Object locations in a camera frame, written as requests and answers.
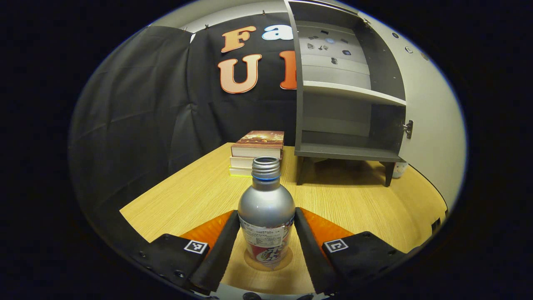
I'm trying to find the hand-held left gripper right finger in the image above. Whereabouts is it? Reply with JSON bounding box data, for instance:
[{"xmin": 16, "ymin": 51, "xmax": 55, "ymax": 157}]
[{"xmin": 294, "ymin": 207, "xmax": 417, "ymax": 295}]

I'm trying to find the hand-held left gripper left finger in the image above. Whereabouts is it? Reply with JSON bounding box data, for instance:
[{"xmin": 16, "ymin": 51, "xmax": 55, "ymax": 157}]
[{"xmin": 139, "ymin": 210, "xmax": 241, "ymax": 294}]

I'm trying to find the silver bottle with red label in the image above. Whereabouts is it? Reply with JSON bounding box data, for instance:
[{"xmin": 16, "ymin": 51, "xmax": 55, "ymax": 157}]
[{"xmin": 237, "ymin": 156, "xmax": 296, "ymax": 265}]

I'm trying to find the dark grey cabinet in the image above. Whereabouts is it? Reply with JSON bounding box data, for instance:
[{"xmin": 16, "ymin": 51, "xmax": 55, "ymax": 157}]
[{"xmin": 284, "ymin": 0, "xmax": 411, "ymax": 187}]

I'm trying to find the white cabinet door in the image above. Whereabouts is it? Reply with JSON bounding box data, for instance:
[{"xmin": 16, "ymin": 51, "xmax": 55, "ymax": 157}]
[{"xmin": 361, "ymin": 8, "xmax": 467, "ymax": 209}]

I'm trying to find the white cabinet shelf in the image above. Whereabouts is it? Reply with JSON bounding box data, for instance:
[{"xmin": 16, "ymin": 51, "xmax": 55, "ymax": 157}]
[{"xmin": 303, "ymin": 80, "xmax": 407, "ymax": 107}]

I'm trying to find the thick red book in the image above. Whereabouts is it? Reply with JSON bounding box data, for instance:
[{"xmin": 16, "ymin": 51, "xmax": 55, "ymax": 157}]
[{"xmin": 230, "ymin": 156, "xmax": 284, "ymax": 170}]

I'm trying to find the book with brown cover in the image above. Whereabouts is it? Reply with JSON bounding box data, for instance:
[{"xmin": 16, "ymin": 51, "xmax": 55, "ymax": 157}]
[{"xmin": 231, "ymin": 130, "xmax": 285, "ymax": 159}]

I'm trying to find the row of black cloth clips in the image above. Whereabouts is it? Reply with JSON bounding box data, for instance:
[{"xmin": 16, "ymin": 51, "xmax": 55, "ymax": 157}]
[{"xmin": 179, "ymin": 9, "xmax": 267, "ymax": 32}]

